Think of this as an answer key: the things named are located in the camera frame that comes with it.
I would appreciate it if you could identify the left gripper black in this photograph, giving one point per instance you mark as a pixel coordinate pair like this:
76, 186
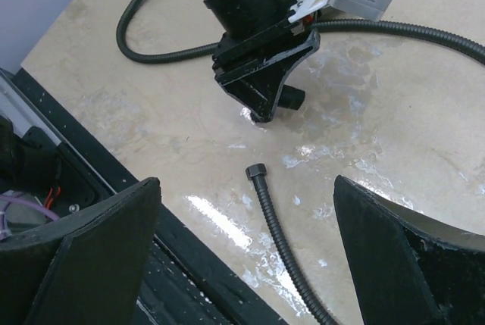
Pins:
253, 60

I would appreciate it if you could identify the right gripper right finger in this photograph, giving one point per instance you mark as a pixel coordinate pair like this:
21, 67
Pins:
408, 268

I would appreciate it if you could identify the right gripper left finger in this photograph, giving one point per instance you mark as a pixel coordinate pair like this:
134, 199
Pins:
87, 257

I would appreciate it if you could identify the black T-shaped hose holder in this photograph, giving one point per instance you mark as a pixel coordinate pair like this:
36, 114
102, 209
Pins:
291, 98

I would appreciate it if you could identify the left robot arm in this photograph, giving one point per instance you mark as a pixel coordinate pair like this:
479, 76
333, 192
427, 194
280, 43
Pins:
228, 10

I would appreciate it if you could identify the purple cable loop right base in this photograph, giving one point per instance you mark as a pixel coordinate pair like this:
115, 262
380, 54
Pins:
20, 212

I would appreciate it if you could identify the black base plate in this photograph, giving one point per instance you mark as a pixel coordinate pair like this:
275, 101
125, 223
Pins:
132, 226

